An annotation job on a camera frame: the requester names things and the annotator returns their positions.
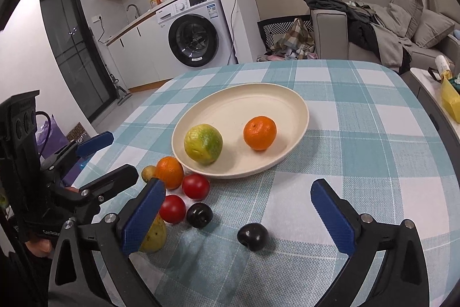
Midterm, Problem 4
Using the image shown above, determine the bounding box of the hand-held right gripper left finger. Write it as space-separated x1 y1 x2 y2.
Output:
48 178 166 307

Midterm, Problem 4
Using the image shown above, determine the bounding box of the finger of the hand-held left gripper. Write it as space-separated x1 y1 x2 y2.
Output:
49 164 139 218
41 131 115 179

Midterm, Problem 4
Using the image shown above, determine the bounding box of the white side table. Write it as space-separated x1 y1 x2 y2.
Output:
410 67 460 129

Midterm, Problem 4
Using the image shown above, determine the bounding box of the floor mop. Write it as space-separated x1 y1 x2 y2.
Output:
109 74 132 107

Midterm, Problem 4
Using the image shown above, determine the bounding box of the plaid cloth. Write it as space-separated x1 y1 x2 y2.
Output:
270 18 317 60

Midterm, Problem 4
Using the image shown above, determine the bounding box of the red tomato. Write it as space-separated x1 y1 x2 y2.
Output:
159 195 187 224
182 173 211 201

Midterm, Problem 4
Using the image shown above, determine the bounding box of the person's left hand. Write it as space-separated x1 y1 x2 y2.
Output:
23 237 56 259

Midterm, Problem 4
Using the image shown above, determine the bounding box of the purple plastic bag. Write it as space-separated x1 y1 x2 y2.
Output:
35 115 84 185

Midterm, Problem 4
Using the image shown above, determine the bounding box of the white yellow bottle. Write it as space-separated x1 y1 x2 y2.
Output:
435 55 454 78

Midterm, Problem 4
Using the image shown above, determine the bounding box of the yellow plastic bag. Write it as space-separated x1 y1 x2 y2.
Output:
440 76 460 125

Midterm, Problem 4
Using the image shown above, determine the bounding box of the speckled yellow guava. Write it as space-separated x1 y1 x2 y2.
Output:
139 213 168 253

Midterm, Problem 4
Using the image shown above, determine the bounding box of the brown longan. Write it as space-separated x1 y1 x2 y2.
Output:
141 165 158 183

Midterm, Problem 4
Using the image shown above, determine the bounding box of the orange mandarin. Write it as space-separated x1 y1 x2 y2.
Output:
155 156 185 190
243 116 277 151

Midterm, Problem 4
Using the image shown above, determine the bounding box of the cream oval plate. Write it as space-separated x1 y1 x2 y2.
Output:
171 83 310 180

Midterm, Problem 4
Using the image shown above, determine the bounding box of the dark plum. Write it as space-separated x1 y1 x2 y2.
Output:
186 202 213 229
237 223 269 251

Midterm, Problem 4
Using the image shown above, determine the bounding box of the white washing machine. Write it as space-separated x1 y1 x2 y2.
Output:
155 0 238 69

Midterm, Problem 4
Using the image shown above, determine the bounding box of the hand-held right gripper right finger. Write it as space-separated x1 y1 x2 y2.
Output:
310 178 430 307

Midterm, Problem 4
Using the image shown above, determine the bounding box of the dark glass door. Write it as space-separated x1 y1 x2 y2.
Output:
39 0 117 126

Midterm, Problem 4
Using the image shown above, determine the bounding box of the green-tinged yellow guava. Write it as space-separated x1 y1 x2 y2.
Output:
184 124 223 165

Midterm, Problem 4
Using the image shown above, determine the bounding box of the white kitchen counter cabinet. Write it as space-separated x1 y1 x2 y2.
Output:
106 9 169 90

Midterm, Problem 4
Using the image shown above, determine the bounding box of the grey sofa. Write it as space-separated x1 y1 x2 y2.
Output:
310 0 460 75

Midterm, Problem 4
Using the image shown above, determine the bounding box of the black patterned laundry basket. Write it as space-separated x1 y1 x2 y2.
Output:
258 15 313 56

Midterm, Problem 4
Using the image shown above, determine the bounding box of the grey sofa cushion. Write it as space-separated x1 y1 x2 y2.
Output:
390 0 424 39
413 9 455 49

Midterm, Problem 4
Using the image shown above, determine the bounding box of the pile of dark clothes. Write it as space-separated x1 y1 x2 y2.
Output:
304 0 412 75

